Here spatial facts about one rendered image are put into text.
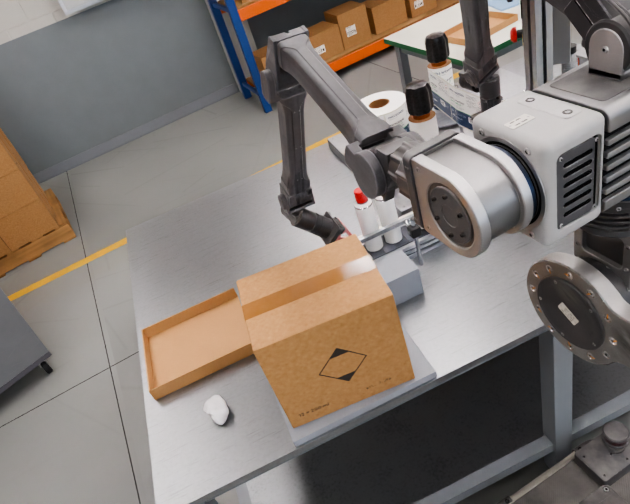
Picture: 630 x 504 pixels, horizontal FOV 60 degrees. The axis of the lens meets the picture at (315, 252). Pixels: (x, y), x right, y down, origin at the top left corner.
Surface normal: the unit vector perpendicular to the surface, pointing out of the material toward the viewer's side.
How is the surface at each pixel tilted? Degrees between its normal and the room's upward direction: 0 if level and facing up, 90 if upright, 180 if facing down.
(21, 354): 94
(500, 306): 0
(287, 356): 90
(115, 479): 0
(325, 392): 90
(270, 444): 0
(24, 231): 90
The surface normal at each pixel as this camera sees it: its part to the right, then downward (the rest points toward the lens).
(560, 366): 0.33, 0.51
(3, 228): 0.51, 0.40
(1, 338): 0.70, 0.33
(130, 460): -0.27, -0.76
